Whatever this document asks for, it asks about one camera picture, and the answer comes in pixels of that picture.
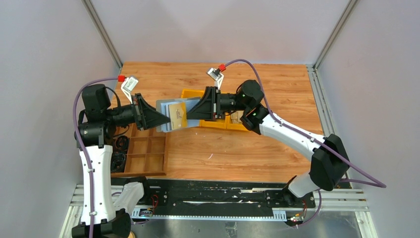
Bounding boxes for yellow bin with black cards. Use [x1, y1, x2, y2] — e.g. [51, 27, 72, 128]
[201, 91, 230, 129]

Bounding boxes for wooden compartment tray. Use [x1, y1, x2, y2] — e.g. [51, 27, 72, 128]
[111, 124, 168, 178]

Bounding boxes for gold VIP card stack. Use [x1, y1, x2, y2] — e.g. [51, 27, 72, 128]
[230, 111, 243, 124]

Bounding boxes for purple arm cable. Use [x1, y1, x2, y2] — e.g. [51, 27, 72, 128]
[218, 59, 387, 227]
[72, 75, 127, 238]

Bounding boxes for yellow bin with silver cards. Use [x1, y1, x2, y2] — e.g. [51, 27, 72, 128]
[181, 89, 204, 128]

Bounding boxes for dark rolled belts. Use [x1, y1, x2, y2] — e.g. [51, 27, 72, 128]
[110, 135, 129, 173]

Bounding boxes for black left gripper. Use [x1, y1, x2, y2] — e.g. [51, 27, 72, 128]
[105, 93, 170, 130]

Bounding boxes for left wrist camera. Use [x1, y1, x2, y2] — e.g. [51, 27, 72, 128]
[120, 76, 139, 104]

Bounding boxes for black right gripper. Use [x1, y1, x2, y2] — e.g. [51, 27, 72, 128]
[186, 87, 249, 120]

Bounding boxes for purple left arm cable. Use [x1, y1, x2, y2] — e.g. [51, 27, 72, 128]
[72, 75, 127, 238]

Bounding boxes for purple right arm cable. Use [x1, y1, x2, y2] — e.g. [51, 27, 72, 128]
[218, 59, 387, 227]

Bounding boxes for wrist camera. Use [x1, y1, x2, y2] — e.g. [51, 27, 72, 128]
[207, 68, 224, 89]
[120, 76, 139, 104]

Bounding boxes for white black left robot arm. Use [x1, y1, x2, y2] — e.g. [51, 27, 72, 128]
[71, 84, 170, 238]

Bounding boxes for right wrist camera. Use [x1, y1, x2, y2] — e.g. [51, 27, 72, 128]
[207, 68, 224, 89]

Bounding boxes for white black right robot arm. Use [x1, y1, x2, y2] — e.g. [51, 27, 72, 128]
[186, 80, 349, 207]

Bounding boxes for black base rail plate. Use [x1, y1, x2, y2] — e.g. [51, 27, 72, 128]
[140, 178, 315, 217]

